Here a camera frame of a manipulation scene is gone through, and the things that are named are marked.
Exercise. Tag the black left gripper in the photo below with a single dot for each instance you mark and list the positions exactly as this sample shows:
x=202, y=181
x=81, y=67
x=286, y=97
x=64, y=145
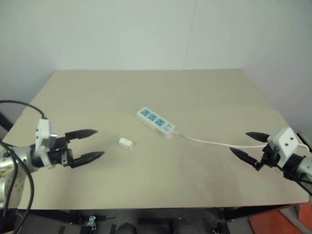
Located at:
x=59, y=153

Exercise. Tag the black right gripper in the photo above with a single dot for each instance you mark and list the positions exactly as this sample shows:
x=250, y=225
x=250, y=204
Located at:
x=269, y=156

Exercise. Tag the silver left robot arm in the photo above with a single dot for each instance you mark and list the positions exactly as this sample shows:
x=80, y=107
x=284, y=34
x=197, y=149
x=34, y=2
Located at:
x=23, y=156

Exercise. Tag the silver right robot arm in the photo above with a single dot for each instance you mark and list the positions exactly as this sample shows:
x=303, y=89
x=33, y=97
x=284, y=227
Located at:
x=304, y=165

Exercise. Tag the white plug adapter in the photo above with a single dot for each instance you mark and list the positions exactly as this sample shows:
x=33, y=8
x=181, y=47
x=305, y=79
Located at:
x=126, y=143

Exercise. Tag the white power strip blue sockets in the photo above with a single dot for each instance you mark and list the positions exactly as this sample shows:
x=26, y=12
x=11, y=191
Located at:
x=154, y=120

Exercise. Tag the small silver clamp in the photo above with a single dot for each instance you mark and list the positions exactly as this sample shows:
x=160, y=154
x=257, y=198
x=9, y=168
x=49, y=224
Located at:
x=90, y=220

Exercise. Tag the orange red box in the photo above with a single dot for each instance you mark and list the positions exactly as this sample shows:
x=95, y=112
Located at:
x=280, y=220

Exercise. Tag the dark rounded shape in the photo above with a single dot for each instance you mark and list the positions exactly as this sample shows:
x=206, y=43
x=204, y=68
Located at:
x=126, y=229

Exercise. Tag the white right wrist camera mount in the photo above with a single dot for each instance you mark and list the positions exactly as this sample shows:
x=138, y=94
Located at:
x=284, y=142

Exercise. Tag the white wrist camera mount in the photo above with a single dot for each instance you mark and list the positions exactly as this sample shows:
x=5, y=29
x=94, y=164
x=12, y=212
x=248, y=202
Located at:
x=284, y=142
x=42, y=132

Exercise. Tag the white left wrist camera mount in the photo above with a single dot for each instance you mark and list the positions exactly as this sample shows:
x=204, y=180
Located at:
x=42, y=132

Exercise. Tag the black table frame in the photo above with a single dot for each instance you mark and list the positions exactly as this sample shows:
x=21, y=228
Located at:
x=243, y=212

